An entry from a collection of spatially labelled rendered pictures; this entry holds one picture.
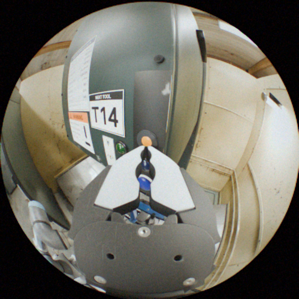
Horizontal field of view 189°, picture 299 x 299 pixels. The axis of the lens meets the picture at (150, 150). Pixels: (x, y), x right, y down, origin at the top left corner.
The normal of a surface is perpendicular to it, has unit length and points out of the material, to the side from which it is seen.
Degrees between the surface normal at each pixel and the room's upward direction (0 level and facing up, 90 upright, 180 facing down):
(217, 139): 90
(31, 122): 90
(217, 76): 90
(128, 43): 90
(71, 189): 24
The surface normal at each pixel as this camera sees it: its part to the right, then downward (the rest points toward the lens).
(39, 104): 0.87, 0.30
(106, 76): -0.49, 0.45
